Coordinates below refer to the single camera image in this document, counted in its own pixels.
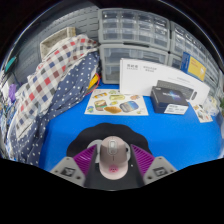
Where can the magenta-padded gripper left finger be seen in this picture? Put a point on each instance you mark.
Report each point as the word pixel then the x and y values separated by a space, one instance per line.
pixel 75 166

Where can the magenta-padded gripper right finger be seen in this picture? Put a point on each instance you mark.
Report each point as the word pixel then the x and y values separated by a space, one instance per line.
pixel 151 166

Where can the pink computer mouse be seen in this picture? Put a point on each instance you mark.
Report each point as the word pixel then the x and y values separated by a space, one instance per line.
pixel 114 156

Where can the small black box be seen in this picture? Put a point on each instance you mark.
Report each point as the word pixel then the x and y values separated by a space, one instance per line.
pixel 166 98

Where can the animal sticker sheet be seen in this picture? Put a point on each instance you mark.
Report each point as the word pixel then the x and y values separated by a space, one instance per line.
pixel 201 113

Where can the food sticker sheet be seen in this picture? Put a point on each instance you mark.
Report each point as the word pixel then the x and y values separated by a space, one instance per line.
pixel 113 103

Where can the navy polka dot cloth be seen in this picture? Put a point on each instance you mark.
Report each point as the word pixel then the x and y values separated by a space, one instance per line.
pixel 66 90

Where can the white keyboard packaging box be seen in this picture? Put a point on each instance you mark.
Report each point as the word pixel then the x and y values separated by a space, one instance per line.
pixel 140 80

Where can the red blue checked cloth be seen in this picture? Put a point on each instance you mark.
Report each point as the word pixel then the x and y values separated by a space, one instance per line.
pixel 43 80

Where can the yellow and blue box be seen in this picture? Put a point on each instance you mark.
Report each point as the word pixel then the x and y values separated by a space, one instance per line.
pixel 196 68

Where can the woven wicker basket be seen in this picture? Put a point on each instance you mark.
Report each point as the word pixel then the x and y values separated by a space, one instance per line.
pixel 53 41

